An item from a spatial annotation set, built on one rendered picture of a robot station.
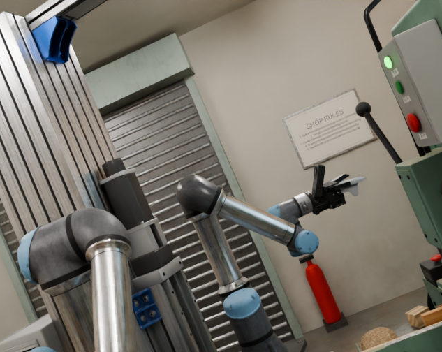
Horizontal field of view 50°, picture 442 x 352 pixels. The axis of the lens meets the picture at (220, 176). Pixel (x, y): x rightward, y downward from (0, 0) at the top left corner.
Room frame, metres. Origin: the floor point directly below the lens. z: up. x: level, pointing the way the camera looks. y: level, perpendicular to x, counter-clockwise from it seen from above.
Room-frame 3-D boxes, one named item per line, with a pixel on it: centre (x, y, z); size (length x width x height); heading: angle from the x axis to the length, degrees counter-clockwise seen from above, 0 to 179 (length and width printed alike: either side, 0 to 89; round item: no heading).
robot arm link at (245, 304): (1.53, 0.10, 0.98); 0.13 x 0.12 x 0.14; 5
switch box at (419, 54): (0.69, -0.32, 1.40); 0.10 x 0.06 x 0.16; 174
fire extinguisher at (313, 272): (3.88, -0.38, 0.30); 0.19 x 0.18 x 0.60; 175
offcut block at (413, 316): (1.14, -0.30, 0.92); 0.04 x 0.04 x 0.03; 15
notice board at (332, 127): (3.91, -0.97, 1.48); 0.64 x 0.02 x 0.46; 85
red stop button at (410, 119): (0.69, -0.29, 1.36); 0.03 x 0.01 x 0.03; 174
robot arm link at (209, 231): (1.66, 0.11, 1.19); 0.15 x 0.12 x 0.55; 5
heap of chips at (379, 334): (1.11, -0.19, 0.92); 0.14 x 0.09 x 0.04; 174
